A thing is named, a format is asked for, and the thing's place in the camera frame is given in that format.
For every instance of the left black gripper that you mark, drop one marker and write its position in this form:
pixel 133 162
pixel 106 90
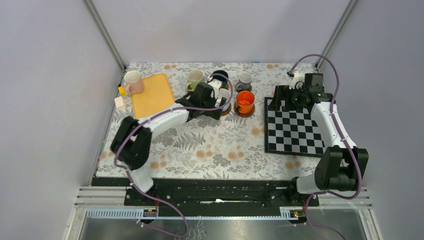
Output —
pixel 213 114

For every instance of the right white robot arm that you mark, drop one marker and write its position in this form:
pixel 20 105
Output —
pixel 343 164

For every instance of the yellow block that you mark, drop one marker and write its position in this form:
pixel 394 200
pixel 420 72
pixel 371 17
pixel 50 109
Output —
pixel 122 91

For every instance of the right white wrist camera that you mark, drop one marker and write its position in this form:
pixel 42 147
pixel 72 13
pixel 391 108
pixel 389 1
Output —
pixel 297 79

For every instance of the light green mug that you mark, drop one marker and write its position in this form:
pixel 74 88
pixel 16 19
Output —
pixel 195 77

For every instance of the floral tablecloth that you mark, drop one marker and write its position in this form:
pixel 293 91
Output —
pixel 232 147

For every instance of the orange mug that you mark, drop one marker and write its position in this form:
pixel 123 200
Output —
pixel 246 99

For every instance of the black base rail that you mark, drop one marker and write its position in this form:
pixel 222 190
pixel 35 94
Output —
pixel 212 197

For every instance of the yellow tray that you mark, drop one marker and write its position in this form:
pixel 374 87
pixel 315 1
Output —
pixel 156 97

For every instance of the white pink block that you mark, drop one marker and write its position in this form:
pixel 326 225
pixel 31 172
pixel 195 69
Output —
pixel 119 103

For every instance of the brown wooden coaster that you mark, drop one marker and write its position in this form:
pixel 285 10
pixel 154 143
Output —
pixel 237 108
pixel 227 110

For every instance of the black white checkerboard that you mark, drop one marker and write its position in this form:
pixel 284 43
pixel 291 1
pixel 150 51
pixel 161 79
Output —
pixel 291 133

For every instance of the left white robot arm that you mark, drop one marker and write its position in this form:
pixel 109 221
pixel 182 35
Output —
pixel 132 142

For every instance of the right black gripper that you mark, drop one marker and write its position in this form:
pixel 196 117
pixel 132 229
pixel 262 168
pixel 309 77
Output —
pixel 282 92

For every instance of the pink white mug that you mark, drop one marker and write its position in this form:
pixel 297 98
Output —
pixel 133 82

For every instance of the dark green mug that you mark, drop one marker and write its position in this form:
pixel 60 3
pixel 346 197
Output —
pixel 220 75

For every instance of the grey mug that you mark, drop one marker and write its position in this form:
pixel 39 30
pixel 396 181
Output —
pixel 244 82

